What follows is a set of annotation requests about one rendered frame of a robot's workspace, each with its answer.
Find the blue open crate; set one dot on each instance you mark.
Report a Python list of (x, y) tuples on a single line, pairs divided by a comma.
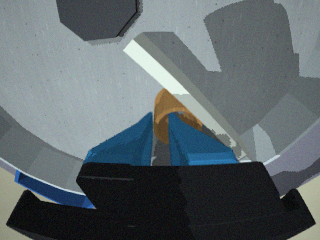
[(55, 194)]

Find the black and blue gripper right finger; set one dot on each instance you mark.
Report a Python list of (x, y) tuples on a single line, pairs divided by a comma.
[(195, 147)]

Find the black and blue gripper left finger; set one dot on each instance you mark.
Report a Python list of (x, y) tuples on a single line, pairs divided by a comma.
[(126, 147)]

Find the bronze bushing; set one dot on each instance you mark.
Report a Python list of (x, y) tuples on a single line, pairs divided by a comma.
[(166, 103)]

